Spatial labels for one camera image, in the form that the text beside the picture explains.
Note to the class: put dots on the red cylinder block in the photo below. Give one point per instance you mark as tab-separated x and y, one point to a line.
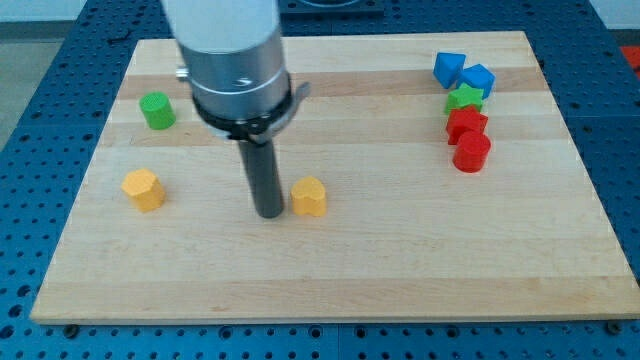
472	151

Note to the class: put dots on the blue triangle block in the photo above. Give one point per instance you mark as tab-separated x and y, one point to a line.
448	67

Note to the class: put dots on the green cylinder block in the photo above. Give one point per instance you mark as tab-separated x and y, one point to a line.
157	110

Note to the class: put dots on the yellow hexagon block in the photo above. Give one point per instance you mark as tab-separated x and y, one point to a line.
144	190

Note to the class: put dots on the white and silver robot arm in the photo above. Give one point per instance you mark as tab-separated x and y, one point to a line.
234	62

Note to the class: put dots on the green star block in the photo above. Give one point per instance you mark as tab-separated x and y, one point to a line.
464	96

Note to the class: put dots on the yellow heart block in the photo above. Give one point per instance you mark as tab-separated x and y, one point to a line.
309	197

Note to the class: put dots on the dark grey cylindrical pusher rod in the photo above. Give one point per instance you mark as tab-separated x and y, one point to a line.
261	169

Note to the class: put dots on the blue cube block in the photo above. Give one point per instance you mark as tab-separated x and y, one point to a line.
479	77

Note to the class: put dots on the light wooden board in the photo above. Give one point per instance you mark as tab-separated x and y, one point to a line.
407	237

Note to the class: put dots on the red star block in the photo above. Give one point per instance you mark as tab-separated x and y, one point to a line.
462	120

